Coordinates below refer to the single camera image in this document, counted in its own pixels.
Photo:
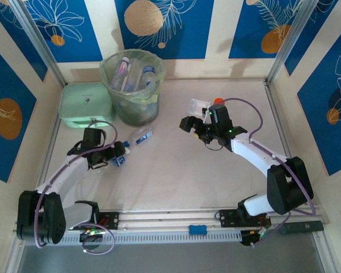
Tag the crushed clear bottle blue label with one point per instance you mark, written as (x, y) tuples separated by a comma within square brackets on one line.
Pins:
[(142, 137)]

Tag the clear Pepsi bottle blue cap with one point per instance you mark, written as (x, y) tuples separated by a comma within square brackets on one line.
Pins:
[(148, 70)]

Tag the clear bottle cream label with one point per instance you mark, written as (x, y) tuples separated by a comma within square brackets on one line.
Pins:
[(132, 76)]

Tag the clear bottle white cap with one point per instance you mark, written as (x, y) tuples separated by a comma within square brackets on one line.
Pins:
[(120, 71)]

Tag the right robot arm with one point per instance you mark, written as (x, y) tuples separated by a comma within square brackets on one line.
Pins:
[(253, 153)]

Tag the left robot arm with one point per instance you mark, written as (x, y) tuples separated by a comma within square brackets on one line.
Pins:
[(65, 176)]

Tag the grey plastic waste bin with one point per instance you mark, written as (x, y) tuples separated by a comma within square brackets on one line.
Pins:
[(136, 112)]

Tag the green plastic bin liner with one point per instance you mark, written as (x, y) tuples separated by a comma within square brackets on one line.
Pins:
[(150, 95)]

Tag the orange-lid pill bottle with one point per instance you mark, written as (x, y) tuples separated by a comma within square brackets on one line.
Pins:
[(218, 101)]

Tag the clear plastic packet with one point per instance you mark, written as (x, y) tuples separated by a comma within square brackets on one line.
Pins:
[(194, 106)]

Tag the mint green zip pouch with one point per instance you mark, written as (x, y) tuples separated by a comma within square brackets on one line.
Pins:
[(82, 99)]

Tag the small circuit board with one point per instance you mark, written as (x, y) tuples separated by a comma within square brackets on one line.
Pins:
[(89, 233), (254, 235)]

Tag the black flat bar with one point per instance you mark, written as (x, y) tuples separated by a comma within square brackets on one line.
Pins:
[(301, 227)]

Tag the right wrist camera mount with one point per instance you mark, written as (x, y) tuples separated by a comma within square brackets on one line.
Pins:
[(206, 113)]

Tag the aluminium side rail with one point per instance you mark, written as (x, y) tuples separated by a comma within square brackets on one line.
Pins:
[(271, 99), (54, 133)]

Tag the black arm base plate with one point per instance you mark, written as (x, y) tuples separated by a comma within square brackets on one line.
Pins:
[(226, 219), (112, 220)]

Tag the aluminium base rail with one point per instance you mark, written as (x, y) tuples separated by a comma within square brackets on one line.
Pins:
[(164, 217)]

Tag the aluminium frame post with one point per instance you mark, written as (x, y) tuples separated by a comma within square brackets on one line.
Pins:
[(290, 39), (38, 39)]

